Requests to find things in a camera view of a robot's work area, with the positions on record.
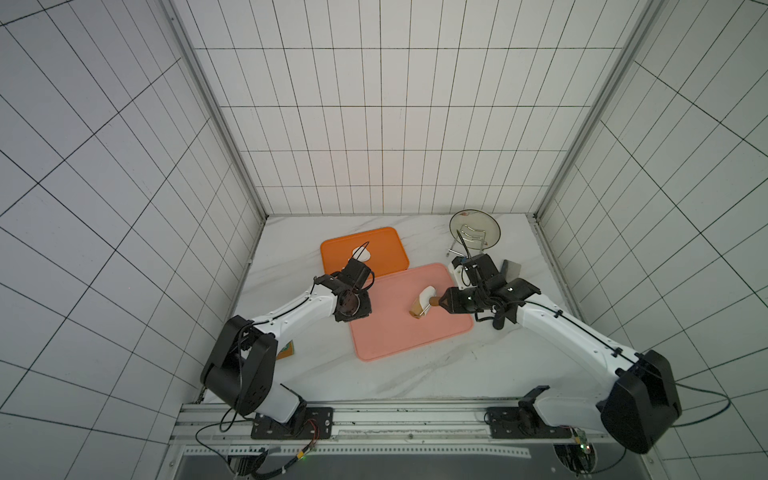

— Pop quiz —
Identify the white dough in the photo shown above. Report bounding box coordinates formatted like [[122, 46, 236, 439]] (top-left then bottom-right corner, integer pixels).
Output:
[[418, 286, 437, 309], [352, 242, 371, 262]]

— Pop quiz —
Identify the wooden dough roller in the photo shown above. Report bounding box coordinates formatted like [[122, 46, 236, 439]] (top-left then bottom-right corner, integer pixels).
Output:
[[409, 286, 442, 319]]

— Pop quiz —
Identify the pink silicone mat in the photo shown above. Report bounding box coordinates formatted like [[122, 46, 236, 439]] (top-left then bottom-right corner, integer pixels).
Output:
[[349, 263, 474, 361]]

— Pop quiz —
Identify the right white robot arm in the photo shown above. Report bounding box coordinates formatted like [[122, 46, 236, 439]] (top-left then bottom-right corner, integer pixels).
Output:
[[426, 254, 682, 454]]

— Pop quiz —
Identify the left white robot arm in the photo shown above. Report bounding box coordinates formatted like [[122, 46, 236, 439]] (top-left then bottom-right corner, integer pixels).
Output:
[[200, 258, 375, 425]]

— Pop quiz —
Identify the white dough on orange mat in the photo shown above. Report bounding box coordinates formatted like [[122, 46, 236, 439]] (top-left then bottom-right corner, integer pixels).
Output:
[[352, 242, 371, 262]]

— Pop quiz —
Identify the orange silicone mat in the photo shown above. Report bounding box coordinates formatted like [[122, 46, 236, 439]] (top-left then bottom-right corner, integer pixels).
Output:
[[320, 227, 410, 277]]

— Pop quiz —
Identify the green orange flour packet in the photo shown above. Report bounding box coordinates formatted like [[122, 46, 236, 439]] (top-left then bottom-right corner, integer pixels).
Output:
[[277, 342, 295, 360]]

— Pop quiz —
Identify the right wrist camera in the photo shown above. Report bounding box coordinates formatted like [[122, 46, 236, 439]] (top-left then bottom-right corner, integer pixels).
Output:
[[451, 256, 472, 290]]

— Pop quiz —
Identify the black handled metal scraper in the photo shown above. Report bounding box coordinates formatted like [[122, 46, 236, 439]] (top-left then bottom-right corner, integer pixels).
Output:
[[493, 259, 521, 330]]

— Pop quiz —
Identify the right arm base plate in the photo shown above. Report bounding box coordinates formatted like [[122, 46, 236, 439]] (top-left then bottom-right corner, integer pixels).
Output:
[[483, 385, 572, 440]]

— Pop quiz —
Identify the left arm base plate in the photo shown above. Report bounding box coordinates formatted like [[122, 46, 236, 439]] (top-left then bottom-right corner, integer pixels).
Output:
[[251, 407, 334, 440]]

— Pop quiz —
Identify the aluminium mounting rail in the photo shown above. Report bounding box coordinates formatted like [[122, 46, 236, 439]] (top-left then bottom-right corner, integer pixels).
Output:
[[157, 400, 667, 480]]

